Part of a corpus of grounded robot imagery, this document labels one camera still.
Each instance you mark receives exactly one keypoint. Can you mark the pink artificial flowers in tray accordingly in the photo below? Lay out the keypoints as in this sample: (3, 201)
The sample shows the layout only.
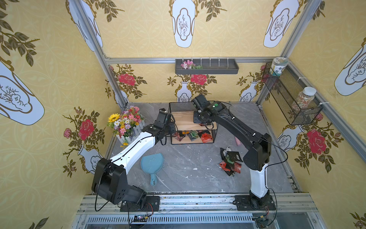
(190, 65)

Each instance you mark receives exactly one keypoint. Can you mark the grey wall-mounted tray shelf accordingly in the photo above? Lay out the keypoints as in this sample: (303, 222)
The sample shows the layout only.
(210, 66)

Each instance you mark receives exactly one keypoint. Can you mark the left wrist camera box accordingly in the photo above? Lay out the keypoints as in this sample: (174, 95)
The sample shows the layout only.
(163, 119)

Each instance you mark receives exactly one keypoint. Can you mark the black wire wall basket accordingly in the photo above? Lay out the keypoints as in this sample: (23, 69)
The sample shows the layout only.
(285, 90)

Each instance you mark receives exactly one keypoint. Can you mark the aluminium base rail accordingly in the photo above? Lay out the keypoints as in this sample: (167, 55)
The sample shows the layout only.
(294, 211)

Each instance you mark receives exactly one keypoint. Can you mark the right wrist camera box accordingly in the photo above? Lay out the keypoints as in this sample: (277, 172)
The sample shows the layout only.
(200, 103)

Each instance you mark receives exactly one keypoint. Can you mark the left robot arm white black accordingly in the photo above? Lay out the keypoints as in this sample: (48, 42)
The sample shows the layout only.
(110, 178)

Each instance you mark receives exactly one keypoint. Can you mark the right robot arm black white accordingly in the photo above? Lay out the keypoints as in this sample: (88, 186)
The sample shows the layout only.
(254, 152)

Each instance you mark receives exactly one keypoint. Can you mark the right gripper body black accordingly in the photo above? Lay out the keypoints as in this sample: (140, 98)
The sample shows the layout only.
(198, 118)

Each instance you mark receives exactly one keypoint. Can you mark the black tea bag barcode back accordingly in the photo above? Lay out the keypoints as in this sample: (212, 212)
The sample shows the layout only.
(235, 155)

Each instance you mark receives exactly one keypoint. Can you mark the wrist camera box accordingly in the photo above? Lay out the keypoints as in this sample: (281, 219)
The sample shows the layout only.
(163, 119)
(200, 103)

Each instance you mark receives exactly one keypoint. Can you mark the flower bouquet white fence planter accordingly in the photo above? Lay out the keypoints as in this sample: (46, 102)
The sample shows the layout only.
(127, 125)

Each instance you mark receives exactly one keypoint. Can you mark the white patterned lidded jar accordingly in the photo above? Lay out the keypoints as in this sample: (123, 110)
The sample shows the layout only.
(278, 65)

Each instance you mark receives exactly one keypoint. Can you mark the clear jar white lid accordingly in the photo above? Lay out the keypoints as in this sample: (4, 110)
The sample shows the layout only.
(304, 98)

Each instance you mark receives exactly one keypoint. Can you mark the small circuit board with wires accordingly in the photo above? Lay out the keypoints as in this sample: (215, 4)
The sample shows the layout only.
(140, 218)

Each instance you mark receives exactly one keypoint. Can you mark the black wire two-tier shelf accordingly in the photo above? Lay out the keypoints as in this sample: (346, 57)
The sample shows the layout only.
(182, 113)

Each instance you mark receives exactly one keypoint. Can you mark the light blue leaf-shaped tray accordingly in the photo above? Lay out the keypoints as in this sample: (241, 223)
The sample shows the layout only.
(151, 164)

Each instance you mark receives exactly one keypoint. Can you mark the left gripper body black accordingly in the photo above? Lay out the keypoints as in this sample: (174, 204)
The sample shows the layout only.
(171, 129)

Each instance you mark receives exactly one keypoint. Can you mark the green oolong tea bag packet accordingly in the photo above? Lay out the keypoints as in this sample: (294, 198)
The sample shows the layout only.
(229, 160)

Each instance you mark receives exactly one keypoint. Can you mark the shelf dark red bag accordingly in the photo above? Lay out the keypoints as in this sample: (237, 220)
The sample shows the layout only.
(179, 136)

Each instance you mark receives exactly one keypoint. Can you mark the white tea bag packet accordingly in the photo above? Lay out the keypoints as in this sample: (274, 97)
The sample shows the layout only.
(228, 149)

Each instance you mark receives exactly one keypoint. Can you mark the purple garden fork pink handle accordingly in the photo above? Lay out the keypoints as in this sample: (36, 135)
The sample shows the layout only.
(238, 142)

